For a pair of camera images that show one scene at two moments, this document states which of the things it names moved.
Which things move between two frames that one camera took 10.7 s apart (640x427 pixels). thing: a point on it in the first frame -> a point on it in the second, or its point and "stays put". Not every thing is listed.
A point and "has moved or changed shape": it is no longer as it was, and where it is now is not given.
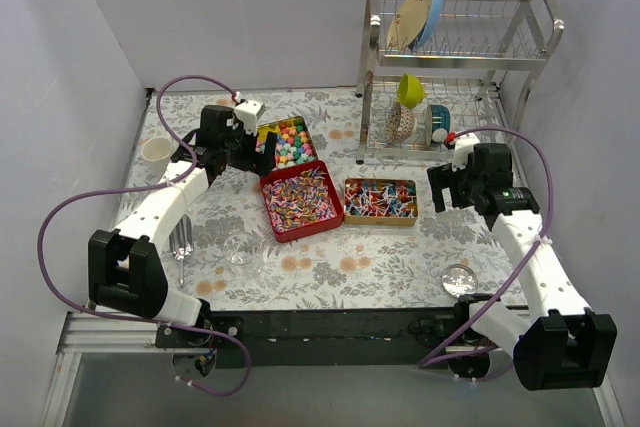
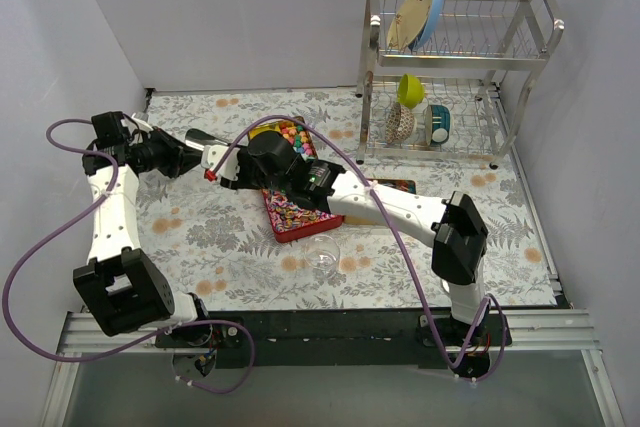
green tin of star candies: (293, 143) stays put
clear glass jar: (242, 253) -> (322, 253)
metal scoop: (181, 242) has moved or changed shape
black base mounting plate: (336, 339) stays put
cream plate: (409, 19) stays put
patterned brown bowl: (400, 125) stays put
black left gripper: (251, 153) -> (167, 153)
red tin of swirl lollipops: (301, 200) stays put
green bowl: (410, 90) stays put
